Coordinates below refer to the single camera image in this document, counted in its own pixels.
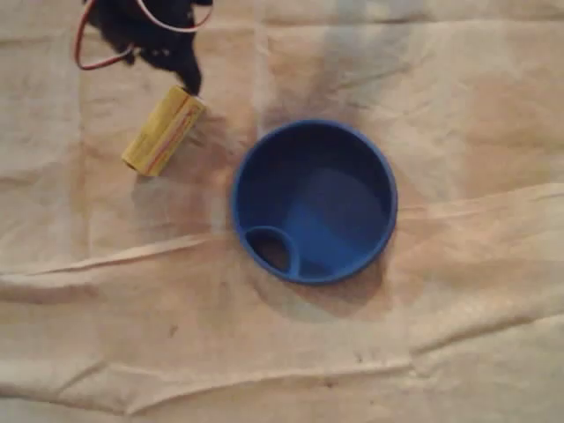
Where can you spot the white paper label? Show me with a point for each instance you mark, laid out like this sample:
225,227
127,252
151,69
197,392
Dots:
163,132

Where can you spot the blue round object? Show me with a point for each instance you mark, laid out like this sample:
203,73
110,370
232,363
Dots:
335,211

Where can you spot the beige wrinkled cloth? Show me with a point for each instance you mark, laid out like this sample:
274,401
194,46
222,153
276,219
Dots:
440,330

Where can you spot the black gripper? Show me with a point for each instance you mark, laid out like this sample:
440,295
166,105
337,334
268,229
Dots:
180,66

